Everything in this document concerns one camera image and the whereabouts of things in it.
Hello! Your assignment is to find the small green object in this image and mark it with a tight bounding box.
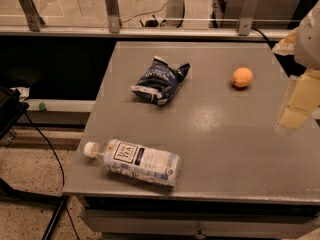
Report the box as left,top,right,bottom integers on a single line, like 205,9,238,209
38,102,47,111

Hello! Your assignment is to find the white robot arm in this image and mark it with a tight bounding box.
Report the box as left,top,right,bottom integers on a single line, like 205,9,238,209
272,1,320,135

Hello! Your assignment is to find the middle metal railing post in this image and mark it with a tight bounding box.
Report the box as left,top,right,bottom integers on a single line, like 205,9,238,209
105,0,122,33

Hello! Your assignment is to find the black floor cable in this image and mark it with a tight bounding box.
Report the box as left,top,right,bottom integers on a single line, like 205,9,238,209
20,107,81,240

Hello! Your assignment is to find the table drawer with knob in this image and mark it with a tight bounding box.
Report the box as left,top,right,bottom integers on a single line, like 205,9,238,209
80,209,319,240

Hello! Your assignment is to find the blue plastic tea bottle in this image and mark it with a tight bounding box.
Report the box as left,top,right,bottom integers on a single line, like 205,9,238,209
83,139,180,187

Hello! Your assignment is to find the orange fruit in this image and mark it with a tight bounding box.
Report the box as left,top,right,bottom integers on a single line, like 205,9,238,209
231,67,253,88

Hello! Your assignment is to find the grey metal table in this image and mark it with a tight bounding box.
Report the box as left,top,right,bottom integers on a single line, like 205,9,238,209
64,42,320,205

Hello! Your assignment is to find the metal railing post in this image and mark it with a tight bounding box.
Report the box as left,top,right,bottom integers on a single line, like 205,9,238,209
18,0,45,32
238,0,259,36
105,0,122,33

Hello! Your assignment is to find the left metal railing post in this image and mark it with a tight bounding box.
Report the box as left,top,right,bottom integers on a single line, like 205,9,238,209
18,0,45,32

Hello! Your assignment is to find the blue chip bag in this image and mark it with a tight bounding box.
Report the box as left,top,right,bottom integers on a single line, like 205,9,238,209
131,56,191,106

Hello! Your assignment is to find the black equipment at left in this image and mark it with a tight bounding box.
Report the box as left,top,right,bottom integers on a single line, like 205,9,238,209
0,88,29,140

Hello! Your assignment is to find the right metal railing post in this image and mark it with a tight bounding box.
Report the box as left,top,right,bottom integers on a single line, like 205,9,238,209
238,0,259,36

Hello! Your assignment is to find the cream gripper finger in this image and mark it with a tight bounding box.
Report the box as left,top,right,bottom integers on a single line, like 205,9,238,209
275,68,320,135

